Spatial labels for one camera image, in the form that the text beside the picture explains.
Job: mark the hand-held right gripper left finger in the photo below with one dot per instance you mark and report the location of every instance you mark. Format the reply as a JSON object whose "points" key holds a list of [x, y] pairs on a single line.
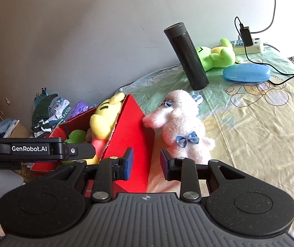
{"points": [[129, 163]]}

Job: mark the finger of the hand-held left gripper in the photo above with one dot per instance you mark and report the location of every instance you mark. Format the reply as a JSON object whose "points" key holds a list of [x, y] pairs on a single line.
{"points": [[82, 150]]}

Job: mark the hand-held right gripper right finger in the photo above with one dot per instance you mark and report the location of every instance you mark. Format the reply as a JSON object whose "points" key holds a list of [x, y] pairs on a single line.
{"points": [[165, 164]]}

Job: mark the green plush head black antennae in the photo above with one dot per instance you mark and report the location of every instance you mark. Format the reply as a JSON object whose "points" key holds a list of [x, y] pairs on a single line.
{"points": [[76, 136]]}

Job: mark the red cardboard box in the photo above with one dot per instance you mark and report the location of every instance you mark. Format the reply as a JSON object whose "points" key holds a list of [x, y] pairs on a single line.
{"points": [[131, 123]]}

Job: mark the white plush bunny blue bows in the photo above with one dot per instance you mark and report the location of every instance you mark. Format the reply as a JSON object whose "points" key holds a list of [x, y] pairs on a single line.
{"points": [[183, 123]]}

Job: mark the blue folded cloth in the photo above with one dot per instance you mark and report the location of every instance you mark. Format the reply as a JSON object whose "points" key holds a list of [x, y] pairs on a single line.
{"points": [[5, 127]]}

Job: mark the yellow plush tiger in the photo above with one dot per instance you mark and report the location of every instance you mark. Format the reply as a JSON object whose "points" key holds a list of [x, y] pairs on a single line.
{"points": [[103, 123]]}

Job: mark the purple packet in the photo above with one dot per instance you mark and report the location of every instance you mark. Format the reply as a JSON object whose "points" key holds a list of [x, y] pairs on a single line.
{"points": [[78, 108]]}

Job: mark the pile of clothes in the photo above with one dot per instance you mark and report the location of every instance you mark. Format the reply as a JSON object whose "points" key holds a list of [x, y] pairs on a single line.
{"points": [[42, 113]]}

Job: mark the printed cartoon bed sheet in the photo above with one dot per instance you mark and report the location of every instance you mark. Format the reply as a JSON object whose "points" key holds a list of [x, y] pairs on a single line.
{"points": [[252, 133]]}

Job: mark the black thermos bottle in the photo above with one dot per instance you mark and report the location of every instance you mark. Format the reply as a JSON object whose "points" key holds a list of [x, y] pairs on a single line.
{"points": [[185, 56]]}

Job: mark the green plush frog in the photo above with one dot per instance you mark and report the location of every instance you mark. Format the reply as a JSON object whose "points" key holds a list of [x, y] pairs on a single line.
{"points": [[216, 56]]}

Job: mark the blue glasses case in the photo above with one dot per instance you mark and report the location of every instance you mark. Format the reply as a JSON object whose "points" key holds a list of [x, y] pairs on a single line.
{"points": [[247, 73]]}

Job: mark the white power strip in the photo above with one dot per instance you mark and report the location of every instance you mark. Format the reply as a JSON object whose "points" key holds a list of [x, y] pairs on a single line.
{"points": [[256, 47]]}

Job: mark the black charger plug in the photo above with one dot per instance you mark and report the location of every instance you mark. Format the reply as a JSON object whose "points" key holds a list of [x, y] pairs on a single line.
{"points": [[246, 36]]}

